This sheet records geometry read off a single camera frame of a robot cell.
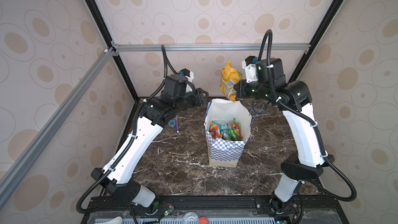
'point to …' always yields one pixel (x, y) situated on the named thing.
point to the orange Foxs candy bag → (215, 130)
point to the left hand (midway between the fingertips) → (209, 92)
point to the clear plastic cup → (190, 218)
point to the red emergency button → (203, 220)
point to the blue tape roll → (171, 123)
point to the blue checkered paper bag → (226, 153)
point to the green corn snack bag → (235, 130)
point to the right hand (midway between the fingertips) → (234, 86)
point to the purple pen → (177, 125)
